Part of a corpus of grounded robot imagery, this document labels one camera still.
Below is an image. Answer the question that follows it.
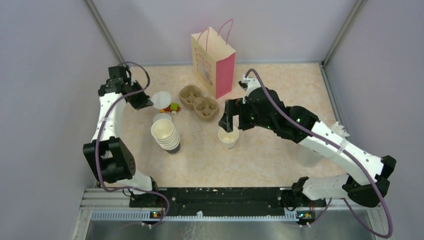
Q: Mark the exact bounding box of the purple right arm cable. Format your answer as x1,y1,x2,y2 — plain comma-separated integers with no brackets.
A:
245,68,394,239

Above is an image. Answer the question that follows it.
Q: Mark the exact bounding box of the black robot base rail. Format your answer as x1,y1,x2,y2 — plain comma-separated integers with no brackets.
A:
129,187,327,217

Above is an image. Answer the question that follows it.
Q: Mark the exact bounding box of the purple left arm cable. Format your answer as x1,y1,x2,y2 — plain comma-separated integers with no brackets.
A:
94,61,170,229

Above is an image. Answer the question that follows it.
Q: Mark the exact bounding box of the brown cardboard cup carrier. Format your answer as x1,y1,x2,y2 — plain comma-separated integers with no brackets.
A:
178,84,220,122

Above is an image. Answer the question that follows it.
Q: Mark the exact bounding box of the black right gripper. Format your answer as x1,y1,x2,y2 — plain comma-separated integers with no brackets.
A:
219,97,275,132

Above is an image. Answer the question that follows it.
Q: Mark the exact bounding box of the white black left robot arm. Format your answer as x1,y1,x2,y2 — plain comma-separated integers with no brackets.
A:
82,61,161,207

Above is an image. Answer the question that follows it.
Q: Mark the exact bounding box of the red toy brick car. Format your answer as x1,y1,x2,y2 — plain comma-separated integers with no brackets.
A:
160,102,181,115

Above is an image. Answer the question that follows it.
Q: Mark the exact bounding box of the white plastic cup lid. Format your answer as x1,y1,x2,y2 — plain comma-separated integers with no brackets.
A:
150,91,172,110

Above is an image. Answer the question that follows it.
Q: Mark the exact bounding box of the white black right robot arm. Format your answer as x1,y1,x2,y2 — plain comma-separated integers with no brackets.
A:
218,77,396,208

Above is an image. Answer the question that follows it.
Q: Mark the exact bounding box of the stack of paper cups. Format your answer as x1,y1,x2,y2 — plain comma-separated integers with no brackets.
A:
150,119,181,155

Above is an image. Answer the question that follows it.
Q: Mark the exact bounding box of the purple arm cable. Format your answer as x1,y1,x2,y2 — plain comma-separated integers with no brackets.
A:
94,61,170,229
245,68,394,239

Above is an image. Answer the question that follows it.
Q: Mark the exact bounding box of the pink paper gift bag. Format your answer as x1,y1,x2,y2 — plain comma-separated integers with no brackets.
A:
190,18,236,99

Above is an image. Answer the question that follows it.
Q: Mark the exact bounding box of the white paper coffee cup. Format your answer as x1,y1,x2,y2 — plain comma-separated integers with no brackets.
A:
217,127,240,149

